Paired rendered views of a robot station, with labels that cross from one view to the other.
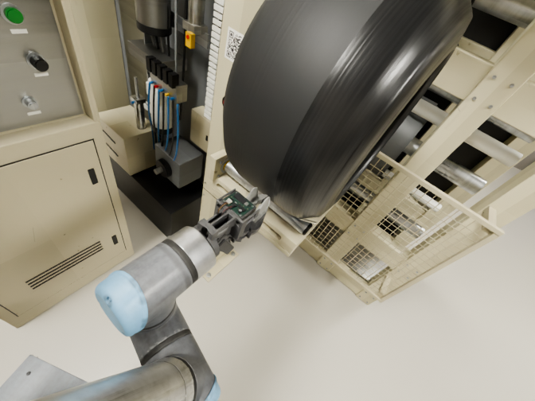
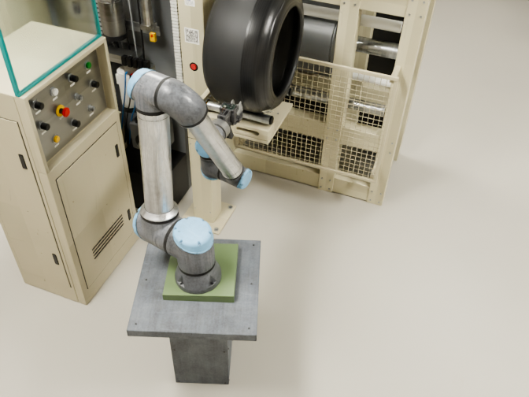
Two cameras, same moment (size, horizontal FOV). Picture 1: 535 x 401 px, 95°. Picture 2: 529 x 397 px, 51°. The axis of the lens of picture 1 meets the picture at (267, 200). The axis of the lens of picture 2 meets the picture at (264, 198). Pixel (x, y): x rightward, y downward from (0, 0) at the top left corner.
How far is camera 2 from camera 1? 2.00 m
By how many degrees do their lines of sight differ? 4
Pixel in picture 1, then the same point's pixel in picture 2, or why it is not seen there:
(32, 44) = (91, 76)
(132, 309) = not seen: hidden behind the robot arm
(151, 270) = not seen: hidden behind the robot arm
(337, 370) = (364, 257)
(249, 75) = (214, 52)
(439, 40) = (275, 18)
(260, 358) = (291, 268)
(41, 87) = (94, 97)
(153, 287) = not seen: hidden behind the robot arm
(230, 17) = (184, 23)
